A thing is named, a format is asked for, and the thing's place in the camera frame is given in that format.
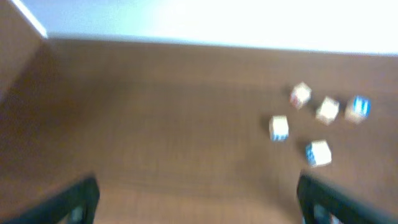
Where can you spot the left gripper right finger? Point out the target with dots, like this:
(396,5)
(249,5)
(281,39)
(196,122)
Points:
(323,202)

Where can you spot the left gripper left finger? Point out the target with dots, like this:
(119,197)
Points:
(75,204)

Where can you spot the plain wooden picture block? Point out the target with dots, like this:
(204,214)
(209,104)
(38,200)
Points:
(318,153)

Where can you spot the blue letter E block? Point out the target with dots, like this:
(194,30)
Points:
(278,128)

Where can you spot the wooden animal picture block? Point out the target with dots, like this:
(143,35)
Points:
(327,111)

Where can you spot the blue letter T block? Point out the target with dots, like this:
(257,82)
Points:
(358,109)

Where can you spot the wooden block top left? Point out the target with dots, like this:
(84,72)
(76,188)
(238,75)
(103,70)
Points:
(300,95)

